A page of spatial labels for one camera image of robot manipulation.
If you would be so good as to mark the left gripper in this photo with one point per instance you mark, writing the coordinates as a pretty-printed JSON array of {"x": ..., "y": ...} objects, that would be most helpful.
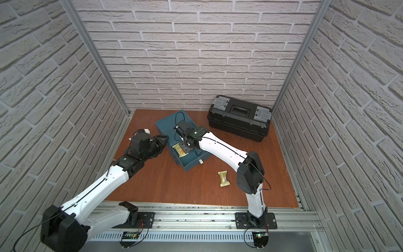
[{"x": 159, "y": 142}]

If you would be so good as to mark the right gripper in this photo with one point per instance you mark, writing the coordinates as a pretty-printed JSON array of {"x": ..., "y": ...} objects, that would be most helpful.
[{"x": 182, "y": 144}]

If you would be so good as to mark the teal drawer cabinet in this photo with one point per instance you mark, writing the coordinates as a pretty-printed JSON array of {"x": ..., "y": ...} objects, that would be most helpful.
[{"x": 166, "y": 126}]

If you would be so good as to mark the yellow cookie packet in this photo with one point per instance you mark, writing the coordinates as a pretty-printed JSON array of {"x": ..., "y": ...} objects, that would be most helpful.
[
  {"x": 223, "y": 179},
  {"x": 181, "y": 153}
]

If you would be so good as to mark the teal top drawer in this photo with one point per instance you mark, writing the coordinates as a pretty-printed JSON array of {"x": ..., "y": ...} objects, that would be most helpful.
[{"x": 191, "y": 160}]

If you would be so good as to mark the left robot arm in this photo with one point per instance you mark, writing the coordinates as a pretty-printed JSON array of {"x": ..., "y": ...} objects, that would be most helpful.
[{"x": 68, "y": 227}]

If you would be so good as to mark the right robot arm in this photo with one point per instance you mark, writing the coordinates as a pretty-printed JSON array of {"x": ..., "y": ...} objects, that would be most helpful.
[{"x": 248, "y": 166}]

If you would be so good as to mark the black plastic toolbox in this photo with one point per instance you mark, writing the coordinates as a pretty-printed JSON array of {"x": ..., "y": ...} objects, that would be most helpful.
[{"x": 239, "y": 117}]

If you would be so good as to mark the left controller board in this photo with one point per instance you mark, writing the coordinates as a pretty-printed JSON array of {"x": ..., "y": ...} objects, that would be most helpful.
[{"x": 130, "y": 239}]

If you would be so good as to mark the controller board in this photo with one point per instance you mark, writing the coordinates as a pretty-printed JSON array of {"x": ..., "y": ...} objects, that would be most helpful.
[
  {"x": 260, "y": 239},
  {"x": 130, "y": 239}
]

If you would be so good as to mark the right controller board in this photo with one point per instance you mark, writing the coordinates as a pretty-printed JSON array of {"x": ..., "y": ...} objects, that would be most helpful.
[{"x": 260, "y": 239}]

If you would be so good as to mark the left corner aluminium profile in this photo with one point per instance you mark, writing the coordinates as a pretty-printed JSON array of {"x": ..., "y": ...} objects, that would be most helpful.
[{"x": 87, "y": 40}]

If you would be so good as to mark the corner aluminium profile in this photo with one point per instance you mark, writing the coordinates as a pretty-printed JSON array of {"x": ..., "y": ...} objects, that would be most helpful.
[
  {"x": 87, "y": 40},
  {"x": 314, "y": 26}
]

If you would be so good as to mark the right corner aluminium profile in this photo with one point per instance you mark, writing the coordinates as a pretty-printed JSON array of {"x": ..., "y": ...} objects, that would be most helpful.
[{"x": 314, "y": 26}]

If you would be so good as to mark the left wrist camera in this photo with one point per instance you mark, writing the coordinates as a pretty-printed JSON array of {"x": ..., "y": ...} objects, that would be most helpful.
[{"x": 147, "y": 131}]

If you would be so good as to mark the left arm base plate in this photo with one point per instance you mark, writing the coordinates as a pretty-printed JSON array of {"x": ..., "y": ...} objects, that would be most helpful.
[{"x": 136, "y": 220}]

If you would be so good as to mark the aluminium mounting rail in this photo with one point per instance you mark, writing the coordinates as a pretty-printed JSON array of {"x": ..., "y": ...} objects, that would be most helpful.
[{"x": 192, "y": 217}]

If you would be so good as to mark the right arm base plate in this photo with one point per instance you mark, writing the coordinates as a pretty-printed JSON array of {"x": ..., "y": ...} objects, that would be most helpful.
[{"x": 247, "y": 220}]

